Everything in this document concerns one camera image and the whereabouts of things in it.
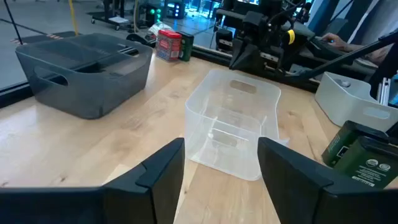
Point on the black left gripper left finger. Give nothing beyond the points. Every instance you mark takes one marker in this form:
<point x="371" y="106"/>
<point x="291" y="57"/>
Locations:
<point x="149" y="186"/>

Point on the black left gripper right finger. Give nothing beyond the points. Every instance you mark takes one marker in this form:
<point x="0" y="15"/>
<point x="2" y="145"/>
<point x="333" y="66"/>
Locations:
<point x="295" y="186"/>

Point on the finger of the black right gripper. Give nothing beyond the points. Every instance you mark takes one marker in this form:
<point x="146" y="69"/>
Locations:
<point x="244" y="57"/>
<point x="288" y="57"/>

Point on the red lid spice tin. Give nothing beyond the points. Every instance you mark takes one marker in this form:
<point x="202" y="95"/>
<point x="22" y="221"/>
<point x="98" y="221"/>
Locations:
<point x="168" y="46"/>

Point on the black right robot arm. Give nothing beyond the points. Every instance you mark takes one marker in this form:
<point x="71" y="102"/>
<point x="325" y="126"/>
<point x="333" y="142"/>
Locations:
<point x="258" y="18"/>

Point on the person's forearm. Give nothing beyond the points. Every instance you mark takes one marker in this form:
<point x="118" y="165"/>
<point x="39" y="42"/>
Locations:
<point x="370" y="53"/>

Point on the grey desk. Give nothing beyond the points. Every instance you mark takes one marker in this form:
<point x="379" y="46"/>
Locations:
<point x="360" y="63"/>
<point x="303" y="31"/>

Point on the black computer keyboard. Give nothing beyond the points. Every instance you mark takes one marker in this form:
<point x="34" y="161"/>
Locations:
<point x="323" y="51"/>

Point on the person's hand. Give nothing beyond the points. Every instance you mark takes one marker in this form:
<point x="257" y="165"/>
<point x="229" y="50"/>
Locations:
<point x="335" y="41"/>

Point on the white plastic bin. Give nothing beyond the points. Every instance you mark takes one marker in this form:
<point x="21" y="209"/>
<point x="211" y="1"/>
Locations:
<point x="345" y="102"/>

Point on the clear plastic bin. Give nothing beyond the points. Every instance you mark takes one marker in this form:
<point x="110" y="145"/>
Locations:
<point x="199" y="130"/>

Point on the black computer with green lights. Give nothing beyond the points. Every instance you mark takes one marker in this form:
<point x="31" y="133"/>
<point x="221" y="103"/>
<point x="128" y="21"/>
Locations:
<point x="152" y="15"/>

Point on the silver aluminium extrusion profile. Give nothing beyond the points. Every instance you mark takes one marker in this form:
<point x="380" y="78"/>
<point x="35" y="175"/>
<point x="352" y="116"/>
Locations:
<point x="385" y="93"/>

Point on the dark grey translucent bin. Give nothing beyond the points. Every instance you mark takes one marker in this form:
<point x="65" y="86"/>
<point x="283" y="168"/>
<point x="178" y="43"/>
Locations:
<point x="93" y="99"/>

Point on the black waste bin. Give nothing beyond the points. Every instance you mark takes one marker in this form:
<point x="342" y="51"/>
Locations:
<point x="136" y="40"/>

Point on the black wheeled cart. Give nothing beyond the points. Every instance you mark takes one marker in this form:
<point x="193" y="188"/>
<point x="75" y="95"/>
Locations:
<point x="109" y="18"/>

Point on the black mat with orange stripes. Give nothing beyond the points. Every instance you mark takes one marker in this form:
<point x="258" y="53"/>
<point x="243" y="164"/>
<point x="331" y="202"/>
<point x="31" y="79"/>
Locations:
<point x="37" y="38"/>

